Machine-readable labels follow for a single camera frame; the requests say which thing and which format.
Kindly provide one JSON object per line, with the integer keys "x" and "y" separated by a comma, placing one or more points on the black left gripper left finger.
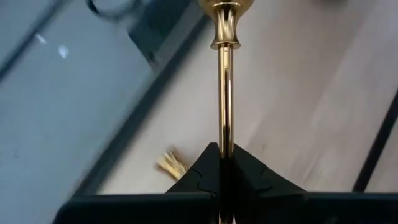
{"x": 155, "y": 208}

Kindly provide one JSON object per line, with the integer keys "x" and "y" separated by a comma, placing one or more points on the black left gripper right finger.
{"x": 295, "y": 208}

